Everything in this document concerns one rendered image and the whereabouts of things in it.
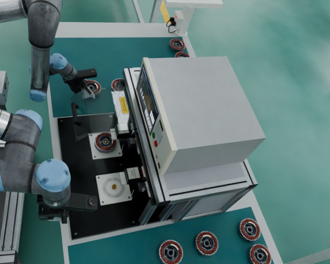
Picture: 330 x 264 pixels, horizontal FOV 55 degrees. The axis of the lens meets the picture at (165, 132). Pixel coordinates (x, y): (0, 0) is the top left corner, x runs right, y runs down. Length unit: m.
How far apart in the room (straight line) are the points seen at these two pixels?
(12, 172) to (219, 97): 0.81
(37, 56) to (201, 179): 0.83
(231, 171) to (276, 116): 2.02
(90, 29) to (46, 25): 0.98
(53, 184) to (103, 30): 1.63
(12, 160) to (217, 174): 0.81
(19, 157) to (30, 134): 0.07
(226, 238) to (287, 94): 2.25
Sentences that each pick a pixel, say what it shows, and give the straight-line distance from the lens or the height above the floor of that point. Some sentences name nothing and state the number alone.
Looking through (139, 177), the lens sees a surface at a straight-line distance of 1.44.
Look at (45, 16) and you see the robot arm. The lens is 1.31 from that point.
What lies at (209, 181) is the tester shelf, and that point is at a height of 1.11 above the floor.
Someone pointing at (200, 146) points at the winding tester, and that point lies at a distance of 1.12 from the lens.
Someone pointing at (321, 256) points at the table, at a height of 0.56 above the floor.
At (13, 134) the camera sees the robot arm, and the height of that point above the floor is 1.48.
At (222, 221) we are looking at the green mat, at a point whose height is 0.75.
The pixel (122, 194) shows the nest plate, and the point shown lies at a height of 0.78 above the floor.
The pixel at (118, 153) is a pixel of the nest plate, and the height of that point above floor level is 0.78.
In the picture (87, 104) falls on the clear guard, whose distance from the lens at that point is 1.45.
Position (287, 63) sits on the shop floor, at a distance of 3.97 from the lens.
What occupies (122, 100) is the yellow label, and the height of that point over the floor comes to 1.07.
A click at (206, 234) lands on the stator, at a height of 0.79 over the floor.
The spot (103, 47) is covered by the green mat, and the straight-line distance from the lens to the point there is 2.16.
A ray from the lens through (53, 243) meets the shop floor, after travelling 2.29.
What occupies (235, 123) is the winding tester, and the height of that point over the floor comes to 1.32.
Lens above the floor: 2.22
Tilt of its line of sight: 55 degrees down
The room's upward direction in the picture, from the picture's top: 24 degrees clockwise
